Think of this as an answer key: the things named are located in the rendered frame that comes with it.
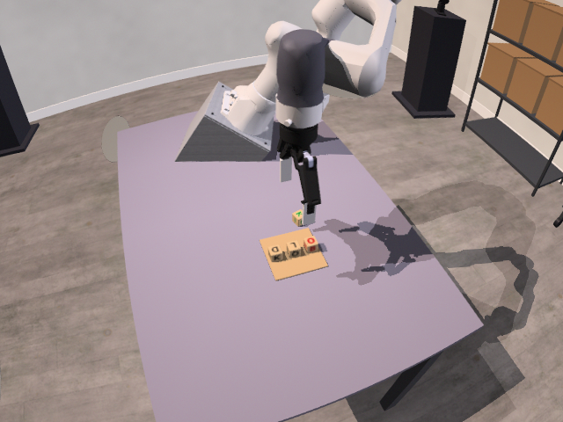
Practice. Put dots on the tan flat mat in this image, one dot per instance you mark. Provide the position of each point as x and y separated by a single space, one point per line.
288 267

